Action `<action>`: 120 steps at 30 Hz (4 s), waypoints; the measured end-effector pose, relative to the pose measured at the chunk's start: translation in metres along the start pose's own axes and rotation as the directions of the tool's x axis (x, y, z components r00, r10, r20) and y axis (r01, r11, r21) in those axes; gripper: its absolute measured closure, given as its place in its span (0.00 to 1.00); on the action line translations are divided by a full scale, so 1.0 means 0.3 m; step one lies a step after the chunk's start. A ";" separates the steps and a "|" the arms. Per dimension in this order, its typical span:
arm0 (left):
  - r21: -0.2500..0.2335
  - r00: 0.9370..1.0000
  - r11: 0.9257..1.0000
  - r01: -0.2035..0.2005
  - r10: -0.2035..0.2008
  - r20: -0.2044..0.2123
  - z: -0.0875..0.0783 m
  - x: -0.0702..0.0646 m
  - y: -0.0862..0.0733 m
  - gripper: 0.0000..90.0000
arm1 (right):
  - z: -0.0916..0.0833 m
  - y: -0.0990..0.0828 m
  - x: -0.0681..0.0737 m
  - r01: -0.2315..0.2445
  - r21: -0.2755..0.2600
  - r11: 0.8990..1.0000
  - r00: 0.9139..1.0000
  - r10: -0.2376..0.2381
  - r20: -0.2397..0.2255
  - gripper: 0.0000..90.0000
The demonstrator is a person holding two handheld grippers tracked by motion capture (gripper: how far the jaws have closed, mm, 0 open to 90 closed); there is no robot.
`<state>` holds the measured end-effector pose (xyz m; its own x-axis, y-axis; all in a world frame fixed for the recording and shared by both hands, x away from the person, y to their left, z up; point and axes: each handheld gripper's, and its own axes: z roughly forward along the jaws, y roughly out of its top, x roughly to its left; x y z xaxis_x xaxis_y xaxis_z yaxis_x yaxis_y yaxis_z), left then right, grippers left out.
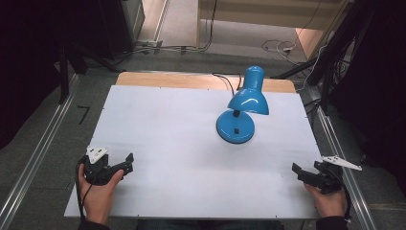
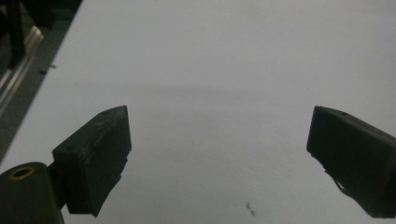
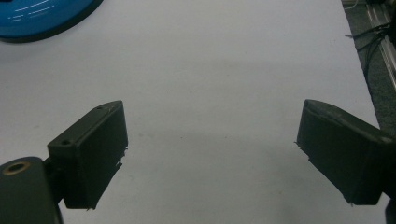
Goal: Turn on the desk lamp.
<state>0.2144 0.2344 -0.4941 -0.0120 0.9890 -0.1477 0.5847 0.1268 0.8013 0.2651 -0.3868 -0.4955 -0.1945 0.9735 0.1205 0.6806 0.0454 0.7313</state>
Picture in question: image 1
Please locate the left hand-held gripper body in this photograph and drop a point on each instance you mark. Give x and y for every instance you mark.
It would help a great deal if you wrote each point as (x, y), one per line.
(97, 166)

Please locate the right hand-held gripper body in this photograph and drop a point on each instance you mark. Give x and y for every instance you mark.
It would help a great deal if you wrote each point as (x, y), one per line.
(328, 179)

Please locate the person's right hand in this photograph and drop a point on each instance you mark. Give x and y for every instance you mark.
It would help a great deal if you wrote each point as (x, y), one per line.
(328, 202)

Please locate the person's left hand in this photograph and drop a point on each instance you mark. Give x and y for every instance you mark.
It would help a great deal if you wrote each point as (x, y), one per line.
(97, 198)

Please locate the white board sheet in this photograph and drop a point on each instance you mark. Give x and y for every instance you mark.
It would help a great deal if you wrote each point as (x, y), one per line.
(178, 153)

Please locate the blue desk lamp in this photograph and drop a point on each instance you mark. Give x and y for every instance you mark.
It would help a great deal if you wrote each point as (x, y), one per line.
(242, 105)

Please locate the grey power strip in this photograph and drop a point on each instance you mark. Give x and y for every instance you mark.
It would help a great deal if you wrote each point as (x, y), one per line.
(149, 44)

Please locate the dark cabinet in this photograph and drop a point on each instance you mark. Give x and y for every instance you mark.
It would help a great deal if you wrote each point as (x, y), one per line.
(95, 25)

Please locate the aluminium rail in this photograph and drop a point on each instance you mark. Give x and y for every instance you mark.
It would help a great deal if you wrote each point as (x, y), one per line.
(35, 159)
(341, 153)

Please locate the light wooden furniture frame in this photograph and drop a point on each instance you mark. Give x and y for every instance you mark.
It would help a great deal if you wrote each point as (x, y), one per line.
(255, 12)

